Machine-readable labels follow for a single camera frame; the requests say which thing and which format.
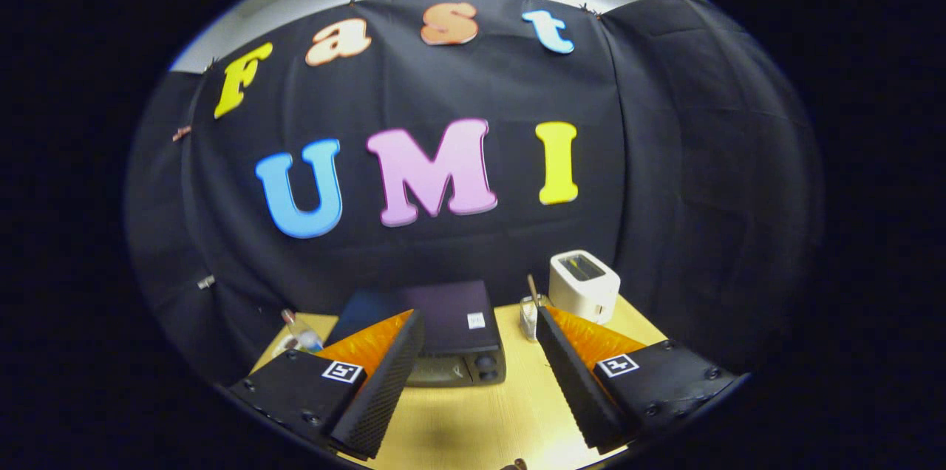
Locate clear ribbed glass holder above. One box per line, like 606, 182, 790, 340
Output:
520, 295, 551, 341

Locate black backdrop cloth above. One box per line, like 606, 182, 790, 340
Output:
126, 0, 825, 386

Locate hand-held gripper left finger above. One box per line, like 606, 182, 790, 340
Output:
228, 309, 426, 460

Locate black toaster oven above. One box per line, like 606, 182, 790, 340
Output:
336, 279, 508, 388

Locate white pop-up toaster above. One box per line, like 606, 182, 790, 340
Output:
548, 250, 622, 325

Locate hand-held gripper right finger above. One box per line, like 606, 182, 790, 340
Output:
536, 306, 743, 454

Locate clear plastic water bottle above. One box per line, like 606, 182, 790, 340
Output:
281, 309, 324, 353

